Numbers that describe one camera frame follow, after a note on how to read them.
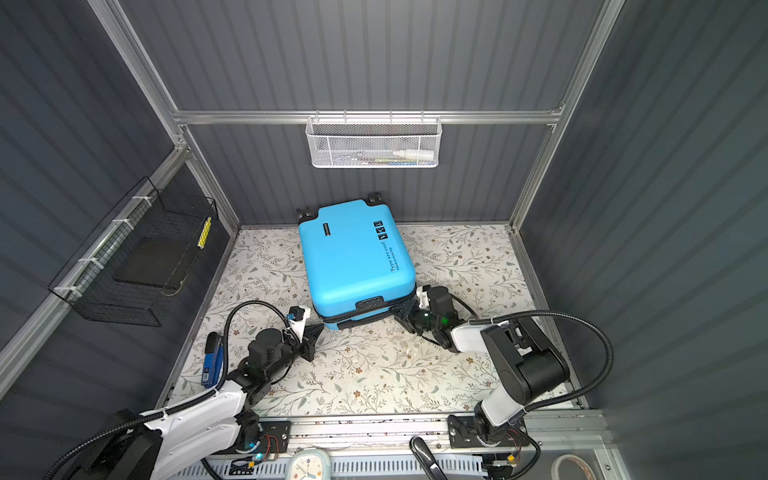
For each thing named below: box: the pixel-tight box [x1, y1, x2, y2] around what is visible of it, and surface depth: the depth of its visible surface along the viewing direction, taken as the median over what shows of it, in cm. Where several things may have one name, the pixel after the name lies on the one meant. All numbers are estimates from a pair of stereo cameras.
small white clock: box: [284, 447, 333, 480], surface depth 69 cm
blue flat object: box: [201, 331, 224, 388], surface depth 85 cm
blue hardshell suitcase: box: [296, 192, 416, 331], surface depth 88 cm
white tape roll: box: [551, 454, 597, 480], surface depth 70 cm
